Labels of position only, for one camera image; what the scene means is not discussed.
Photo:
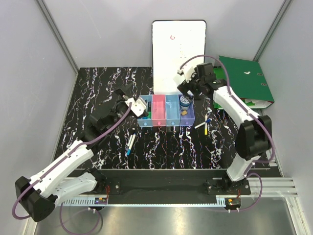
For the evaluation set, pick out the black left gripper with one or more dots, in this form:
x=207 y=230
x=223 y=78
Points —
x=122 y=92

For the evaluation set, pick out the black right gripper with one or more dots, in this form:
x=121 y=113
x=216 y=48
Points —
x=185 y=87

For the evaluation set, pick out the blue ink bottle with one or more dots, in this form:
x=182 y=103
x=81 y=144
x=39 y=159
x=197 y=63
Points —
x=184 y=102

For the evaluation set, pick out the black capped white marker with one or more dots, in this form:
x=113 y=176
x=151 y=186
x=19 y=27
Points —
x=131 y=132

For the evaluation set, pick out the blue capped white marker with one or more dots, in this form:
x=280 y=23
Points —
x=202 y=124

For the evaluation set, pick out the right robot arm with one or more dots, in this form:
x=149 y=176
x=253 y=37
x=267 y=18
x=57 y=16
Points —
x=254 y=131

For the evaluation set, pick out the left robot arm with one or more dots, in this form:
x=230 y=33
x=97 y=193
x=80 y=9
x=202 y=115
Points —
x=38 y=195

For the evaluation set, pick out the light blue bin left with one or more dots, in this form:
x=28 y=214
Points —
x=144 y=121

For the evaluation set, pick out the light blue bin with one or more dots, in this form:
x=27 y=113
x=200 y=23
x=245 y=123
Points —
x=144 y=121
x=172 y=110

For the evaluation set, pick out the light blue bin right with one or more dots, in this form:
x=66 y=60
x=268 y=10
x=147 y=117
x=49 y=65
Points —
x=172 y=110

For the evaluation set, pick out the purple plastic bin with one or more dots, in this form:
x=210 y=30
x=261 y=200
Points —
x=189 y=118

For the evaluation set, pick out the pink plastic bin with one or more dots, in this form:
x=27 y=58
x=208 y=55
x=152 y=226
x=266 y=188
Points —
x=158 y=110

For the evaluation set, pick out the yellow capped white marker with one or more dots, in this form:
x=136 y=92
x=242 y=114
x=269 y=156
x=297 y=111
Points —
x=205 y=125

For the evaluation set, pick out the cyan capped white marker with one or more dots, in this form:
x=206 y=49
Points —
x=130 y=143

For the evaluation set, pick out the white dry-erase board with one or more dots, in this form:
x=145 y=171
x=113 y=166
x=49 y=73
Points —
x=173 y=43

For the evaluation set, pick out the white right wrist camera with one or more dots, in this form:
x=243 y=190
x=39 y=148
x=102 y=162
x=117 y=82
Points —
x=184 y=74

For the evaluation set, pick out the dark green ring binder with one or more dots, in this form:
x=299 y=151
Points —
x=248 y=82

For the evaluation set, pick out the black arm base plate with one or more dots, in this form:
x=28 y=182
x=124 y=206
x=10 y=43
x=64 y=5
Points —
x=163 y=186

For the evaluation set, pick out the grey slotted cable duct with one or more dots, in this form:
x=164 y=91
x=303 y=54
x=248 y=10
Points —
x=86 y=201

